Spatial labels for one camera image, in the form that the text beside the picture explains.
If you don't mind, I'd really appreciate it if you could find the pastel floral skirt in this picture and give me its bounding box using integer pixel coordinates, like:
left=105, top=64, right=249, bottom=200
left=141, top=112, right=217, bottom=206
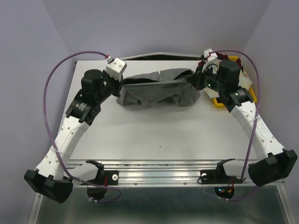
left=204, top=71, right=253, bottom=98

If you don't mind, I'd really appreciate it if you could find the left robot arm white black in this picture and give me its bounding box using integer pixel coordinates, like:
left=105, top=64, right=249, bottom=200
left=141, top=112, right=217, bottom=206
left=24, top=70, right=122, bottom=203

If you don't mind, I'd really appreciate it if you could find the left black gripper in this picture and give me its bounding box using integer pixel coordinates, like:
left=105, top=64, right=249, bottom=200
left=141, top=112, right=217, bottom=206
left=95, top=69, right=123, bottom=103

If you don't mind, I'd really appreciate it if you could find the grey pleated skirt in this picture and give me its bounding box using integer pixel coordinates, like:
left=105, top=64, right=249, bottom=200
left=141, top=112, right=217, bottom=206
left=116, top=68, right=201, bottom=108

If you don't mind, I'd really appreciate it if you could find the yellow plastic tray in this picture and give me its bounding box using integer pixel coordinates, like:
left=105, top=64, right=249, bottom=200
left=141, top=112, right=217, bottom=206
left=213, top=69, right=258, bottom=112

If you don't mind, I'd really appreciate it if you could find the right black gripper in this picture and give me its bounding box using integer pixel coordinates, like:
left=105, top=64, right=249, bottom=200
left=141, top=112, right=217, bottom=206
left=189, top=62, right=226, bottom=92

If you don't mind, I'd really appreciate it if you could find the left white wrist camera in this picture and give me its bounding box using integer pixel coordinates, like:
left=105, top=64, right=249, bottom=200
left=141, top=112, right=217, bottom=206
left=106, top=56, right=127, bottom=82

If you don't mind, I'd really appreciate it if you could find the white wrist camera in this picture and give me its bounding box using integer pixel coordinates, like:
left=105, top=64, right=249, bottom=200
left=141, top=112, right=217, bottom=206
left=202, top=49, right=220, bottom=74
left=106, top=56, right=127, bottom=82

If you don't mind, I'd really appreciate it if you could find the aluminium rail frame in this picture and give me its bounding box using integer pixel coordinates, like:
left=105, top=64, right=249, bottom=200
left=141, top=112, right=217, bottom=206
left=28, top=160, right=296, bottom=224

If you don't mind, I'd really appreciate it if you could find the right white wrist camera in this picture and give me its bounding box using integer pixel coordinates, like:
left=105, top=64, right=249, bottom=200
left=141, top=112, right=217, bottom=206
left=202, top=49, right=220, bottom=74

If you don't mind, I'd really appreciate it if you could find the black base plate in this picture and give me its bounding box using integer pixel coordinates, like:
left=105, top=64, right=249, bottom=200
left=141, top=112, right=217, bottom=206
left=197, top=169, right=243, bottom=185
left=86, top=169, right=119, bottom=186

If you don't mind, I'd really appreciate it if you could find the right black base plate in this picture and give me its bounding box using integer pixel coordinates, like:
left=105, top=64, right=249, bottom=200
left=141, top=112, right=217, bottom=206
left=197, top=169, right=243, bottom=185

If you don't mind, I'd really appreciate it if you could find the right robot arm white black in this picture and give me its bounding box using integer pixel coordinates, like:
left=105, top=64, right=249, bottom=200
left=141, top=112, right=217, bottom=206
left=187, top=59, right=298, bottom=186

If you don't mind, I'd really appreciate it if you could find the red black plaid skirt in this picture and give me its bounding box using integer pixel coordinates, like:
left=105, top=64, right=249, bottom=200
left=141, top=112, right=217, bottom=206
left=198, top=53, right=243, bottom=70

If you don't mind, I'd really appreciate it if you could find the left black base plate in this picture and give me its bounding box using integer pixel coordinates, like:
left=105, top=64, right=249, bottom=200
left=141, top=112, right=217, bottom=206
left=86, top=169, right=119, bottom=186

